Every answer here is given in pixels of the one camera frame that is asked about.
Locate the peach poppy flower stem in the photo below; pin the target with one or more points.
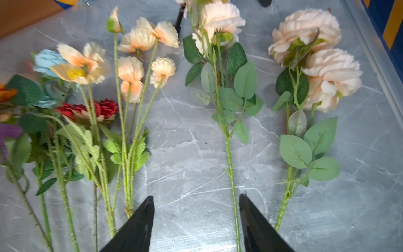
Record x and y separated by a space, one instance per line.
124 138

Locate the light blue flower stem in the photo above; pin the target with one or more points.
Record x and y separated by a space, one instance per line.
57 148

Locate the orange flower stem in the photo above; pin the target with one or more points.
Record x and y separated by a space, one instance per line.
16 95

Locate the purple glass vase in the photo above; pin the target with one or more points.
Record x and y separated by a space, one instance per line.
8 131

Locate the red flower stem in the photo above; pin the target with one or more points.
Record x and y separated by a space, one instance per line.
83 130

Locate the pink rose stem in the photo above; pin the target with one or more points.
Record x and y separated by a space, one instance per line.
228 78
316 76

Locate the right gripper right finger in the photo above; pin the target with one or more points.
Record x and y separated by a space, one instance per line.
259 235

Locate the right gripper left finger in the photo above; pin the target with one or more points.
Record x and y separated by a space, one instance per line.
135 234

